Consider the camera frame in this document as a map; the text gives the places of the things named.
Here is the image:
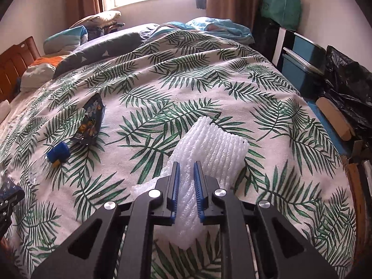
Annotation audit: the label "white bubble wrap sheet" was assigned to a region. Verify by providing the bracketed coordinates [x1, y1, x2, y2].
[129, 116, 249, 249]

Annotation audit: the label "dark snack wrapper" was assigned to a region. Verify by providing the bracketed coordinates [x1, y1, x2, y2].
[72, 93, 105, 146]

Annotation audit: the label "palm leaf bed cover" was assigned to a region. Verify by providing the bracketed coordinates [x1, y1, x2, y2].
[1, 30, 357, 278]

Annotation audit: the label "orange white pillow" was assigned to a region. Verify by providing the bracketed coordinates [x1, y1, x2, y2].
[20, 55, 67, 92]

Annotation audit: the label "wooden headboard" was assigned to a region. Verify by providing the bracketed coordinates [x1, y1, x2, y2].
[0, 36, 40, 101]

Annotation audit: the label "brown cardboard piece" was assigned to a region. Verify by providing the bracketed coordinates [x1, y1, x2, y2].
[316, 97, 356, 141]

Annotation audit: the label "teal striped pillow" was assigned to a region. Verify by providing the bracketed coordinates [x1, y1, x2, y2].
[43, 26, 88, 54]

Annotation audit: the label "black garbage bag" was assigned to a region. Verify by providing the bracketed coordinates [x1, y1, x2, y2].
[323, 45, 371, 142]

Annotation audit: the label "dark triangle pattern pillow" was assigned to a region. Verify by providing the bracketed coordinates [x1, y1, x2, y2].
[53, 23, 159, 79]

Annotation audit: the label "blue storage drawers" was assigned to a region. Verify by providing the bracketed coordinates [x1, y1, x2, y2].
[272, 28, 326, 101]

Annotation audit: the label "light blue blanket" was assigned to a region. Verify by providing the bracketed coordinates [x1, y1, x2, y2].
[149, 17, 255, 45]

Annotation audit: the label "teal shopping bag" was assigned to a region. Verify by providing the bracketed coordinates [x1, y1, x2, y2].
[260, 0, 302, 31]

